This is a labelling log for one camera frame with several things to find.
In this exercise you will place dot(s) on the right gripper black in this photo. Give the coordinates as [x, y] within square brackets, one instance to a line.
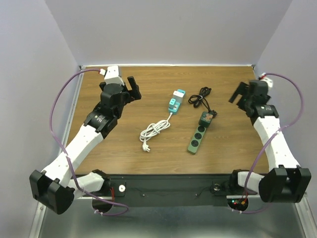
[241, 89]

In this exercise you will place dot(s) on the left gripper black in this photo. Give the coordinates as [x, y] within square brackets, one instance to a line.
[134, 94]

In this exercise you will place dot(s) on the dark green cube adapter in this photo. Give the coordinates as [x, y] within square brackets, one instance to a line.
[205, 119]

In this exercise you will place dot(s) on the small teal cube adapter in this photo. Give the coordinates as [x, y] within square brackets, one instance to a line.
[172, 103]

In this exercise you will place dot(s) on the white charger plug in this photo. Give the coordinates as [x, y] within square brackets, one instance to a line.
[178, 95]

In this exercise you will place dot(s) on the blue usb socket strip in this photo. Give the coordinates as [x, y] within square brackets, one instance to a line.
[175, 109]

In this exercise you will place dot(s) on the green power strip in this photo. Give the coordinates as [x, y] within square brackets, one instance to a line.
[196, 139]

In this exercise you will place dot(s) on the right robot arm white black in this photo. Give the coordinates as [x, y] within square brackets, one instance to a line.
[286, 181]

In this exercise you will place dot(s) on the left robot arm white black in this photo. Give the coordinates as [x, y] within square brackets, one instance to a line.
[57, 186]

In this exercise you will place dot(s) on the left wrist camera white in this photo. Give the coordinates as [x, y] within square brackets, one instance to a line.
[113, 75]

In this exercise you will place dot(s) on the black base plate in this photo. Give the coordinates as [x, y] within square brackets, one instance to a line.
[174, 190]

